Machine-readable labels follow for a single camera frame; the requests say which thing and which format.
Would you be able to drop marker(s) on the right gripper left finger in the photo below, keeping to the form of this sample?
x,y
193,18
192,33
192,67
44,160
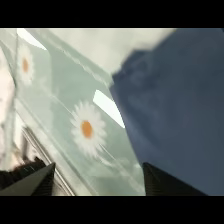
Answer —
x,y
35,182

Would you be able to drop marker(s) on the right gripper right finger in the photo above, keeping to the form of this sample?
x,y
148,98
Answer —
x,y
165,184

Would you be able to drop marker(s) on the blue shirt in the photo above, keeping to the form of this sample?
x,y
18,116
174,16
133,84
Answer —
x,y
176,110

